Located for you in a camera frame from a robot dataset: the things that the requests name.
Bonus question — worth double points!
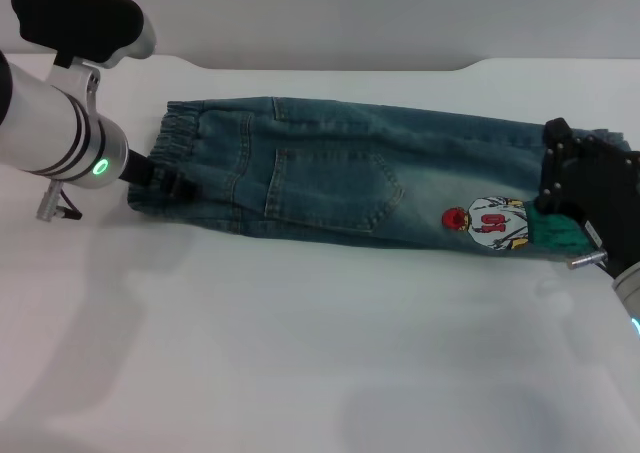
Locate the blue denim shorts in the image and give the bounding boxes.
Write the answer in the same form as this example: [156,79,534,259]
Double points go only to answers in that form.
[126,96,632,265]

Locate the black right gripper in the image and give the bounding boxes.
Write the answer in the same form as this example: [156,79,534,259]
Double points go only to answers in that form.
[536,117,640,281]

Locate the left arm cable connector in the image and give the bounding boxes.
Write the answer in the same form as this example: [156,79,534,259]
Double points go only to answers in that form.
[33,179,84,223]

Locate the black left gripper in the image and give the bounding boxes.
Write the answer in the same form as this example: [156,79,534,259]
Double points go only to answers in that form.
[121,147,199,200]

